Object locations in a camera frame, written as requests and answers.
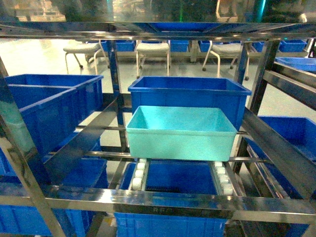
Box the teal plastic bin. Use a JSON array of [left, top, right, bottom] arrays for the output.
[[126, 106, 237, 161]]

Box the blue bin left shelf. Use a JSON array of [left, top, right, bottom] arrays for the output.
[[5, 74, 103, 156]]

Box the blue bin shelf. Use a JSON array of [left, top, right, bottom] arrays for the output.
[[5, 74, 103, 156], [242, 114, 316, 199]]

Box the blue bin right shelf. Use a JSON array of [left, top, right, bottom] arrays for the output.
[[242, 114, 316, 199]]

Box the blue bin behind teal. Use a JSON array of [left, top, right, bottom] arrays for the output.
[[128, 76, 252, 130]]

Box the blue bin lower centre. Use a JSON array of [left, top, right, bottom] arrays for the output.
[[144, 160, 218, 195]]

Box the white roller track left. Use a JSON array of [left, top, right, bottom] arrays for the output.
[[130, 158, 150, 191]]

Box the white roller track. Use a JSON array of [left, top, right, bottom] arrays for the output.
[[130, 158, 150, 191], [214, 161, 233, 196]]

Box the grey chair middle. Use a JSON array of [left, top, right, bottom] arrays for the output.
[[135, 40, 171, 79]]

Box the grey chair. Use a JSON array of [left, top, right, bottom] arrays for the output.
[[199, 40, 242, 78], [135, 40, 171, 79], [63, 40, 110, 74]]

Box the grey chair left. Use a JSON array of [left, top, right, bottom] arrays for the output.
[[63, 40, 110, 74]]

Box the white roller track right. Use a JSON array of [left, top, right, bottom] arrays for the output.
[[214, 161, 233, 196]]

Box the grey chair right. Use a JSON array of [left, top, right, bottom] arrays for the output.
[[199, 40, 242, 78]]

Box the blue bin bottom centre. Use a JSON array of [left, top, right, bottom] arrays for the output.
[[114, 213, 227, 237]]

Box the blue bin bottom left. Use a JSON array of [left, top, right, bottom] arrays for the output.
[[0, 152, 108, 237]]

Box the stainless steel rack frame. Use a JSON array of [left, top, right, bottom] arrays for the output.
[[0, 20, 316, 236]]

